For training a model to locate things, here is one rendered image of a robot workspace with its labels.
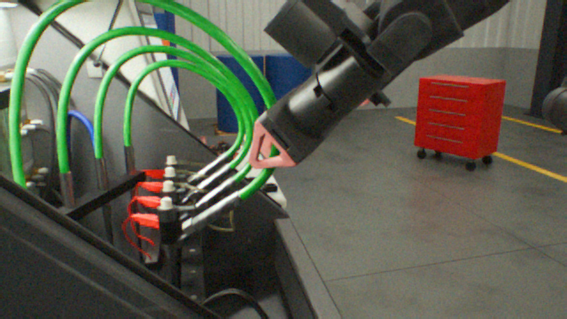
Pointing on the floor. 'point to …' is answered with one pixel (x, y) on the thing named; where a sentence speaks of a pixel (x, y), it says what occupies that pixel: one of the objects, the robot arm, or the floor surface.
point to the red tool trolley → (459, 116)
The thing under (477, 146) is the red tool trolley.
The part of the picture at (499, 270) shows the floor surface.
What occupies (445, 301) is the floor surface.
